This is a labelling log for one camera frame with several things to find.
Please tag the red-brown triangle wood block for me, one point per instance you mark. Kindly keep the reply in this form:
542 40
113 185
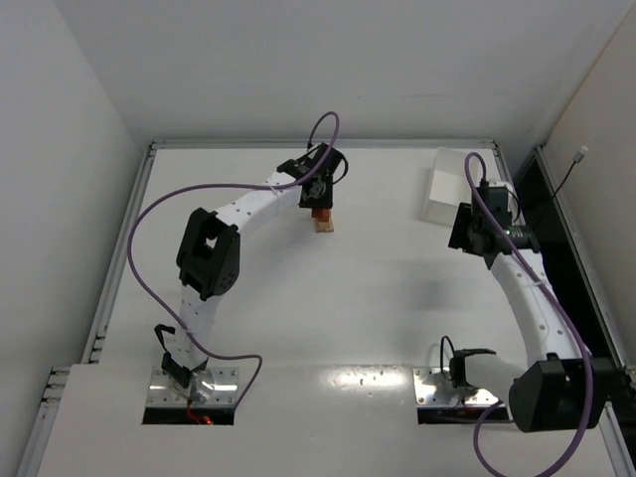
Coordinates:
316 212

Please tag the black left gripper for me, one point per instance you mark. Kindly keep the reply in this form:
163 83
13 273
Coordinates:
316 200

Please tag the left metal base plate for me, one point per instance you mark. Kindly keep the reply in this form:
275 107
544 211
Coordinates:
211 388

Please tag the aluminium table frame rail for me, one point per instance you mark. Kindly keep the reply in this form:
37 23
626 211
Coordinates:
284 312

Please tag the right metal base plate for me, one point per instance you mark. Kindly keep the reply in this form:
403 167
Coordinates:
433 390

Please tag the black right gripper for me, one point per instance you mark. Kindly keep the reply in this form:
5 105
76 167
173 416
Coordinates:
460 227

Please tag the long light wood block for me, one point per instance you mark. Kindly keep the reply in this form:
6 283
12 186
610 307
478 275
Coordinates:
323 227

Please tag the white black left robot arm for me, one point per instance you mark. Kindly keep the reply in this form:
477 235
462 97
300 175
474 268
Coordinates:
209 254

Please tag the metal base plate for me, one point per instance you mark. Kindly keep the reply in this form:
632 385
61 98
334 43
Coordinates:
433 390
211 388

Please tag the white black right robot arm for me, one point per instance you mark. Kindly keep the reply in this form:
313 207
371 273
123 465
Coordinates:
557 389

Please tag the white perforated box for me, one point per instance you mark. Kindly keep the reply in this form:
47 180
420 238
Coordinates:
446 187

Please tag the red-brown arch wood block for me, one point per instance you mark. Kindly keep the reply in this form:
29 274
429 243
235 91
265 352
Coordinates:
323 218

